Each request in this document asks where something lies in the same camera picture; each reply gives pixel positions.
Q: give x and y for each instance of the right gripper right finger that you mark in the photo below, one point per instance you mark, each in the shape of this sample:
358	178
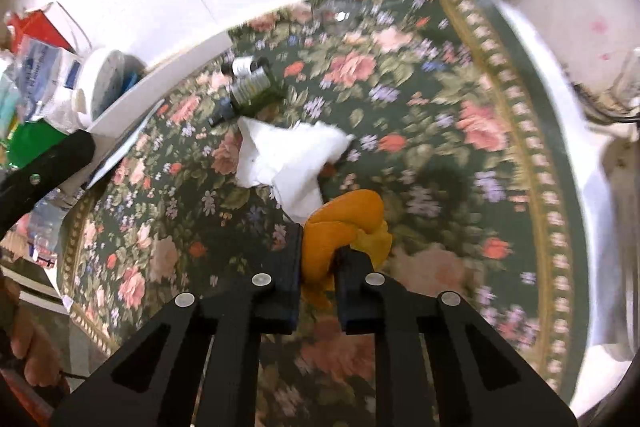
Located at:
437	361

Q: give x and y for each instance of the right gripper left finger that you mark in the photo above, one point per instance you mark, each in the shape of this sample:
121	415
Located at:
196	360

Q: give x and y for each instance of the green glass bottle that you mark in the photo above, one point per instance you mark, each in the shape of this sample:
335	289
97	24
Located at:
253	86

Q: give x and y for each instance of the white tissue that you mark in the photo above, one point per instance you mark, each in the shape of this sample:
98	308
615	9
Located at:
289	161

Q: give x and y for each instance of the small clear glass jar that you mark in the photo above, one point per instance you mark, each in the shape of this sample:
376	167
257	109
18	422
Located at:
340	16

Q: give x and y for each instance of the person's left hand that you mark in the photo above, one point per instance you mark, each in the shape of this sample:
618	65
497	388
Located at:
31	343

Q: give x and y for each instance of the green box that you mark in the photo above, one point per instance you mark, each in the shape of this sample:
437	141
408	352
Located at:
30	140

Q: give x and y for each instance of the blue printed plastic bag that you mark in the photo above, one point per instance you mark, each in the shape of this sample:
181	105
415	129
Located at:
46	77

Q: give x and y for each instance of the white round lid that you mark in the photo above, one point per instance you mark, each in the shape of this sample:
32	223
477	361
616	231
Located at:
99	84

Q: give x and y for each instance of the blue bowl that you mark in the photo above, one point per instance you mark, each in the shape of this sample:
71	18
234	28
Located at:
134	70

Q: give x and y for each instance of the red carton box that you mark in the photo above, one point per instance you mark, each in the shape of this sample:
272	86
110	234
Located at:
33	24

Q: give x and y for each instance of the floral green table mat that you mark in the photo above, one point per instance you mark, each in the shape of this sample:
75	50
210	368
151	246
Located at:
452	128

